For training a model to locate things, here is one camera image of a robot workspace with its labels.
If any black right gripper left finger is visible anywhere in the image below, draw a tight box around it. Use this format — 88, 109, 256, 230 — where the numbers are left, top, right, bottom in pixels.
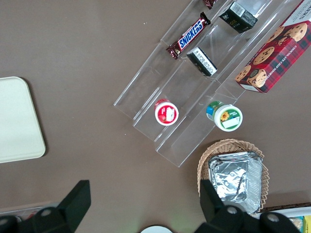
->
17, 179, 92, 233

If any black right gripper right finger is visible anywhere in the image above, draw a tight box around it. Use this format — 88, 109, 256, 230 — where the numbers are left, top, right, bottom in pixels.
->
196, 179, 246, 233

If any light tan wicker basket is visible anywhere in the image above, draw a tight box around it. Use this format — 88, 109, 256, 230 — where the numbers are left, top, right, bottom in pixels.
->
197, 138, 270, 215

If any cream plastic serving tray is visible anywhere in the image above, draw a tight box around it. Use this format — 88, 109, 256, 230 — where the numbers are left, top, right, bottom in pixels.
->
0, 76, 47, 164

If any stack of aluminium foil trays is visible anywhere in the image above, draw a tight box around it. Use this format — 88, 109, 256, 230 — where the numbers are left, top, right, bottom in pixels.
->
208, 150, 263, 215

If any white rectangular snack bin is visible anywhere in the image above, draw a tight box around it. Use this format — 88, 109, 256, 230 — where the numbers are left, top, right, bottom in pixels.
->
257, 205, 311, 233

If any clear acrylic step stand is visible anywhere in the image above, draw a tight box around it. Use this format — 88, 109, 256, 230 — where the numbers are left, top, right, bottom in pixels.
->
113, 0, 306, 168

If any clear bag of crackers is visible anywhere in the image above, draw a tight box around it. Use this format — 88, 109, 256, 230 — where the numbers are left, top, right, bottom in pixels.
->
289, 217, 303, 231

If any green lidded yogurt cup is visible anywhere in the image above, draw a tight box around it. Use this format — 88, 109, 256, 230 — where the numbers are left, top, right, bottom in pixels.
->
206, 100, 243, 133

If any yellow snack packet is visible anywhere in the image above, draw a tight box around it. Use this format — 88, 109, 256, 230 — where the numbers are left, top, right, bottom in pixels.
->
301, 215, 311, 233

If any red lidded yogurt cup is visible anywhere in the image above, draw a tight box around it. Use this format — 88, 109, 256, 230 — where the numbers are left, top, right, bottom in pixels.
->
154, 98, 180, 127

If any small black carton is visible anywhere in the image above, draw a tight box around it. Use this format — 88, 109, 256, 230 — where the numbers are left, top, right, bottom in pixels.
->
219, 0, 259, 34
186, 46, 218, 77

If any red plaid cookie box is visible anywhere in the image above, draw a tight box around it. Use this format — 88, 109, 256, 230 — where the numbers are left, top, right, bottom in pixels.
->
234, 0, 311, 94

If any Snickers chocolate bar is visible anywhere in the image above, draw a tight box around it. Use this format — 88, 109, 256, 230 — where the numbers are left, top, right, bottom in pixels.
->
202, 0, 221, 10
165, 11, 212, 60

